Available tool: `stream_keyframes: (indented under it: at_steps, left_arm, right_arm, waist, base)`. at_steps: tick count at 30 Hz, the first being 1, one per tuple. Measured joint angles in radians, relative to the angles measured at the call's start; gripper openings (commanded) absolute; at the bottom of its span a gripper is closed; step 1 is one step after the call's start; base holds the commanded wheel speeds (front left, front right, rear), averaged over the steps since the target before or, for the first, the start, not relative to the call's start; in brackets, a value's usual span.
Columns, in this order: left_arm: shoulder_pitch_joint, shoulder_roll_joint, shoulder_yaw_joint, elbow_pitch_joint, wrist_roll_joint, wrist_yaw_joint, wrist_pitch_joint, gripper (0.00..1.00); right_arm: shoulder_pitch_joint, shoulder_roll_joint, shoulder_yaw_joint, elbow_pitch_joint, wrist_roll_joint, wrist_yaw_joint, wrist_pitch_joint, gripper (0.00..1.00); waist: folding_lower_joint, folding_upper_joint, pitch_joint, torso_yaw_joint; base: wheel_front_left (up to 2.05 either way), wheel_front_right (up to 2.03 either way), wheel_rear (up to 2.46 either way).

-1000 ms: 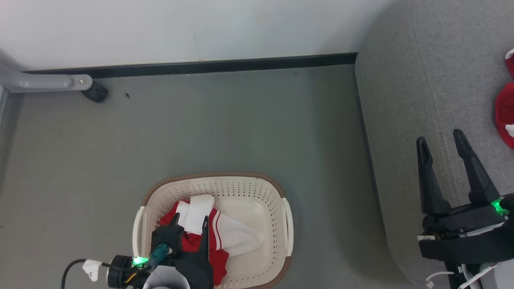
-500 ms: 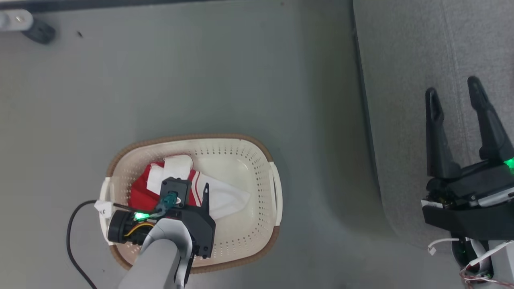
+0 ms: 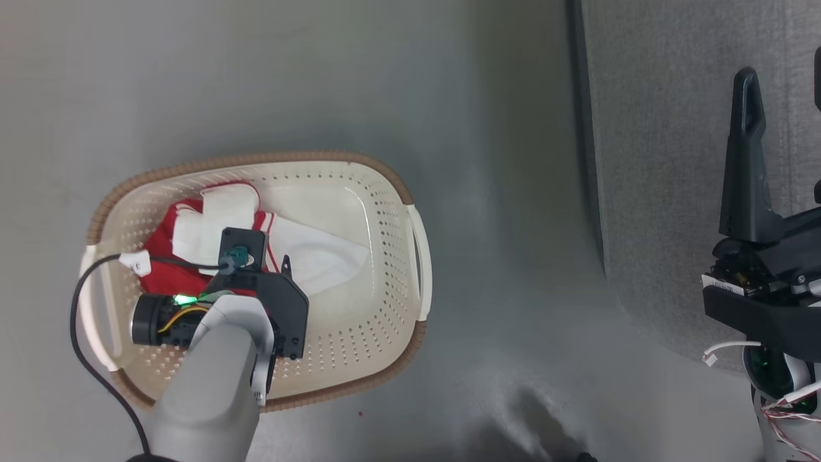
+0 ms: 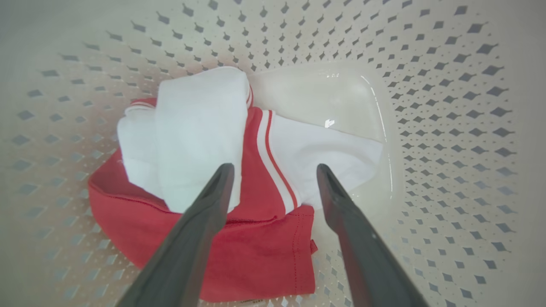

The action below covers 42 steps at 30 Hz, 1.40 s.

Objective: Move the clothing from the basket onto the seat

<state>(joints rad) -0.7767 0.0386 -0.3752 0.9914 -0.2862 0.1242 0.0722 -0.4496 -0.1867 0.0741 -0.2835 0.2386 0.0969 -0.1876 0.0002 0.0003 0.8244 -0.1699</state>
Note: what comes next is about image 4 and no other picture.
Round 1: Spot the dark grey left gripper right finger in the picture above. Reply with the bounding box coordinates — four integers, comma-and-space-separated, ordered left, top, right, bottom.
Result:
317, 164, 430, 307

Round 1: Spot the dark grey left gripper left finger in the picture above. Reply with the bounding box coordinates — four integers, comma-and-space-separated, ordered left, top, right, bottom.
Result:
116, 163, 235, 307

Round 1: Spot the red and white garment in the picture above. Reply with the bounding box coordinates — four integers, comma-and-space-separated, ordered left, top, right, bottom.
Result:
87, 66, 384, 303

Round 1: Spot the cream perforated laundry basket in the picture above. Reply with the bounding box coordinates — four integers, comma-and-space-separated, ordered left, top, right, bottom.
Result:
0, 0, 546, 307

